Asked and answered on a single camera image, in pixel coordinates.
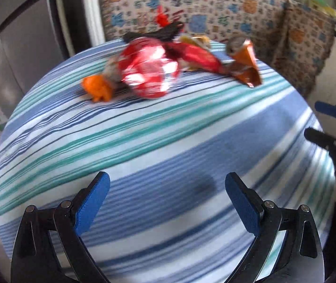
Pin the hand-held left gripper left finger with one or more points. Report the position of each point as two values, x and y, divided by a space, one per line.
92 203

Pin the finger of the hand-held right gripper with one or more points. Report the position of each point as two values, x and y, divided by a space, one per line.
327 109
318 137

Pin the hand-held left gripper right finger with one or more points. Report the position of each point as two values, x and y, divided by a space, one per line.
241 206

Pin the orange foil snack wrapper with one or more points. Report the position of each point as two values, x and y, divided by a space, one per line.
246 64

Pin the red shiny foil bag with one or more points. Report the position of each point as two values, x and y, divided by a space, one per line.
150 67

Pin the blue green striped tablecloth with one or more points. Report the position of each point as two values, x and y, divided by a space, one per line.
156 141

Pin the yellow green packet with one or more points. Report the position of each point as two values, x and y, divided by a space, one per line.
322 6

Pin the red plastic bag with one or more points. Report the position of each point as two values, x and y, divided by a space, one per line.
197 57

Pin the gold silver wrapper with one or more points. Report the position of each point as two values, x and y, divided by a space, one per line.
196 40

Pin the printed sofa blanket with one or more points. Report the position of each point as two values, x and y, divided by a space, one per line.
215 8

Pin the grey refrigerator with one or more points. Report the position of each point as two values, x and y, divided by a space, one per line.
23 35

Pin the white door frame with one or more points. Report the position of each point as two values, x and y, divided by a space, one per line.
92 8

